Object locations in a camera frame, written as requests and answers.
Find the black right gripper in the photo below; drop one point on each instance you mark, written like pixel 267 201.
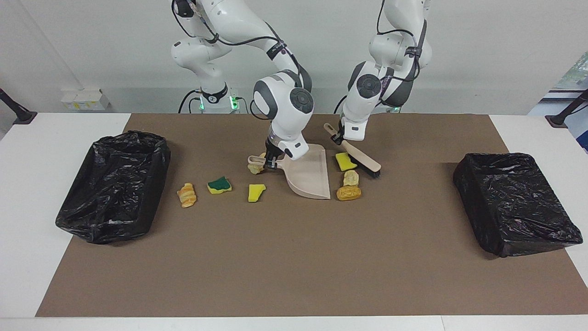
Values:
pixel 274 148

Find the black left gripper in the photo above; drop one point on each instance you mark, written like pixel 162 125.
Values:
pixel 343 128

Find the notched yellow sponge piece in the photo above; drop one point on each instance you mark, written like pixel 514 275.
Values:
pixel 344 162

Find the beige hand brush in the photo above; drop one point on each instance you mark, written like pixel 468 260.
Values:
pixel 363 158

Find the pale flaky bread piece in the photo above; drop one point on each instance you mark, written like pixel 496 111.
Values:
pixel 255 169
pixel 351 177

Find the beige plastic dustpan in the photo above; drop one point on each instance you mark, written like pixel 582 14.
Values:
pixel 310 177

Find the brown bread roll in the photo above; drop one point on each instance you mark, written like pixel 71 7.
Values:
pixel 349 193

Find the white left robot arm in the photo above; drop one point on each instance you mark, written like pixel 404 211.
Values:
pixel 367 87

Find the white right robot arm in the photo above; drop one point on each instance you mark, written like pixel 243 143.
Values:
pixel 285 105

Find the black bag lined bin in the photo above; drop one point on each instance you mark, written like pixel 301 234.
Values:
pixel 115 184
pixel 514 202

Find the yellow sponge wedge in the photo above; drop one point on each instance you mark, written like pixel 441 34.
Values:
pixel 255 193

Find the green and yellow sponge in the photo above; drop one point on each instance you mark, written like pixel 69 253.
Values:
pixel 219 185

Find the orange striped croissant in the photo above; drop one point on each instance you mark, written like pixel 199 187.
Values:
pixel 187 195

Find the brown paper table mat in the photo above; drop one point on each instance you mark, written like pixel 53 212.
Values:
pixel 294 266

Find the black angled stand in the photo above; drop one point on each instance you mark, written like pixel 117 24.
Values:
pixel 562 117
pixel 16 112

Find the white wall power box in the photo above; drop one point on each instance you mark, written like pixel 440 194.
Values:
pixel 85 99

